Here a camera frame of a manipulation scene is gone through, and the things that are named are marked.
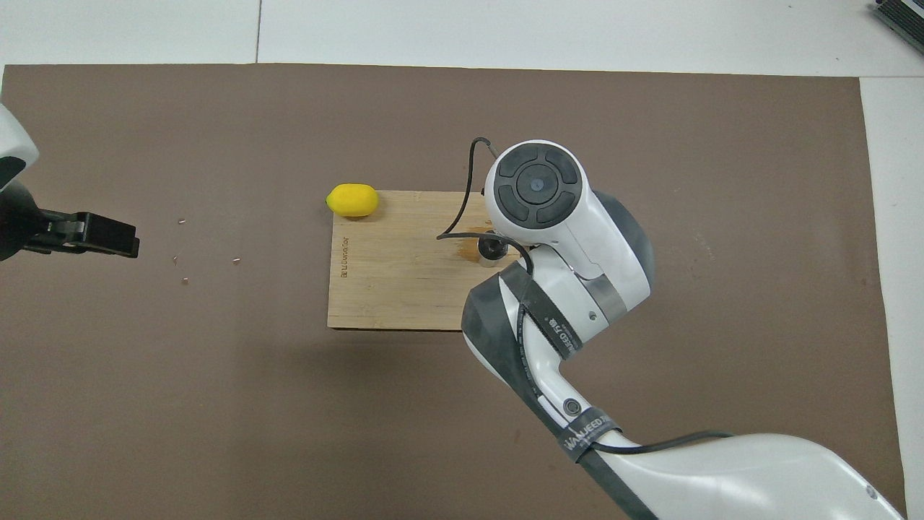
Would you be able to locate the metal cocktail jigger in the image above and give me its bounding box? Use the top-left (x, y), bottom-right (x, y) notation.
top-left (478, 233), bottom-right (510, 268)

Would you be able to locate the brown paper table mat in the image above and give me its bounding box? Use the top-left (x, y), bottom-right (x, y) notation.
top-left (0, 64), bottom-right (909, 520)

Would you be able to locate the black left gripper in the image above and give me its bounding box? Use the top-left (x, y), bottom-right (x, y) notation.
top-left (0, 184), bottom-right (139, 261)

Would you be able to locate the yellow lemon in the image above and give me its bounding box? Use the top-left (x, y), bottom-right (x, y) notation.
top-left (326, 183), bottom-right (380, 218)

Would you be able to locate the grey ribbed device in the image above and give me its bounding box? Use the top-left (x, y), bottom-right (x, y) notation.
top-left (870, 0), bottom-right (924, 51)

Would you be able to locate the wooden cutting board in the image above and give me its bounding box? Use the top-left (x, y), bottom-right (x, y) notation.
top-left (327, 190), bottom-right (522, 332)

